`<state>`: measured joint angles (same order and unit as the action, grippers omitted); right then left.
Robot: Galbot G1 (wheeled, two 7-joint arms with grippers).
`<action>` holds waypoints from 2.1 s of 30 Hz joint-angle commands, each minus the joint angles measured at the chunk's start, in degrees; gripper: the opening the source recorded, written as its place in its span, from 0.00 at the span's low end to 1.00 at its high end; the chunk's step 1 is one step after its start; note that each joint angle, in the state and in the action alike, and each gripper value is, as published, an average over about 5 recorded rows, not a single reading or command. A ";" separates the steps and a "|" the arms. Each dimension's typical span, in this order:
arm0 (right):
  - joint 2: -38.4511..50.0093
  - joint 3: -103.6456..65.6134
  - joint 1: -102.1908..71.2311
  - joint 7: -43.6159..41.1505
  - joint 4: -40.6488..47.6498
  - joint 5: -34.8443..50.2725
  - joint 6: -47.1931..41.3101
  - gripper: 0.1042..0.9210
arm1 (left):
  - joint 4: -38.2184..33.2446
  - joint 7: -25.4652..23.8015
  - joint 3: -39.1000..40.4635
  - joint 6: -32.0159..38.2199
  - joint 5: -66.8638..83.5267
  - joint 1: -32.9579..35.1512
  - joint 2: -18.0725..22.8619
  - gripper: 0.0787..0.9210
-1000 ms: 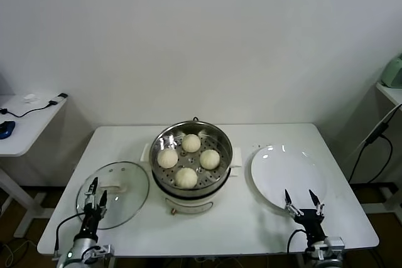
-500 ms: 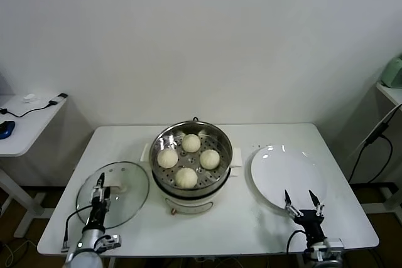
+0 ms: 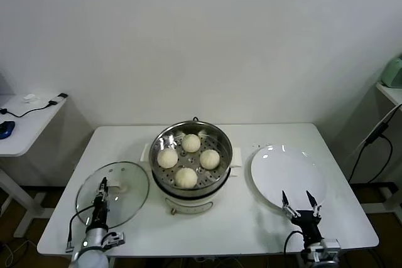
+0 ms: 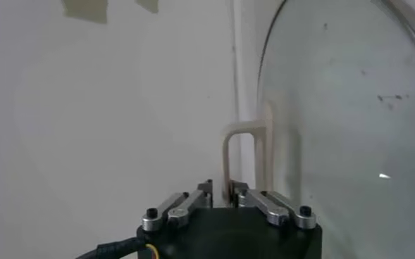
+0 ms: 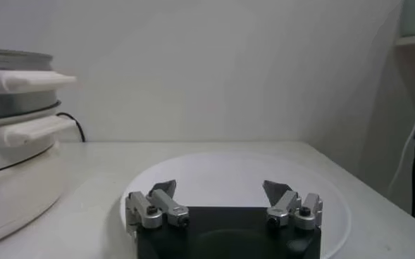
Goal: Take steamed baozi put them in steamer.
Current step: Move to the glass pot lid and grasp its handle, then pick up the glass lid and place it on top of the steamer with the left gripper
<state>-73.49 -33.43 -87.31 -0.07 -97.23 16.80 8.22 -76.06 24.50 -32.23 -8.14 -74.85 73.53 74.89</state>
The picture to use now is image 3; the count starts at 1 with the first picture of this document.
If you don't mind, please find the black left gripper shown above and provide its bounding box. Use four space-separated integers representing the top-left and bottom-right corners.
89 177 111 231

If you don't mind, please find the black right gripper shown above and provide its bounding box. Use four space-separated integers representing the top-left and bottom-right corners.
281 190 325 246

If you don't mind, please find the round glass pot lid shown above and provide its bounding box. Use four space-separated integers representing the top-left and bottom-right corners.
75 161 150 228

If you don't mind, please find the white steamed baozi bun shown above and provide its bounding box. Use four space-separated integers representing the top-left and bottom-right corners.
174 167 198 189
156 149 179 169
181 133 202 153
199 149 220 170

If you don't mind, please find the stainless steel steamer basket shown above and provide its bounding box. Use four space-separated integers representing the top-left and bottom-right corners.
140 120 244 196

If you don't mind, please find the white round plate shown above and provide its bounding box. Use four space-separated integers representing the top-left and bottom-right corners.
250 144 327 213

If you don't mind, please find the white electric pot base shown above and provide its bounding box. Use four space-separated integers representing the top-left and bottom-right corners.
140 154 240 217

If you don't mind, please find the white side table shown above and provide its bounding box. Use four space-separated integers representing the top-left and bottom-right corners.
0 94 95 239

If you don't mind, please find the blue computer mouse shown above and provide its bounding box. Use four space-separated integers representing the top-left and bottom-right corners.
0 121 16 139

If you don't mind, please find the white side desk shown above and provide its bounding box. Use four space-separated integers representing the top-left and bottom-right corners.
347 82 402 187

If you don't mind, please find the mint green appliance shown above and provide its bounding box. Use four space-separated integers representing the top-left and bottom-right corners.
381 56 402 89

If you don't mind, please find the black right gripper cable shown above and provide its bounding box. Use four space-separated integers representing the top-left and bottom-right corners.
283 230 307 255

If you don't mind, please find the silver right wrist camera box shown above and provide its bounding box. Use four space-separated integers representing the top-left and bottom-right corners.
313 238 342 262

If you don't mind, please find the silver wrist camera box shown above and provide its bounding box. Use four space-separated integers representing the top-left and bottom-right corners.
313 238 342 262
102 231 126 249

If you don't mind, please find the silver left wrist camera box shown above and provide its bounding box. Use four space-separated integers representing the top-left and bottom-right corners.
102 231 126 249

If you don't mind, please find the black cable with adapter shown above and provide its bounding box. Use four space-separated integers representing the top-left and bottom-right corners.
0 92 69 119

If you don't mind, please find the black power adapter cable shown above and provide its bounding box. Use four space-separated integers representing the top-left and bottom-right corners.
348 107 402 185

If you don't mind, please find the thin white cable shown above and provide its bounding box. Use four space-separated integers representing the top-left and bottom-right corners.
348 103 402 159

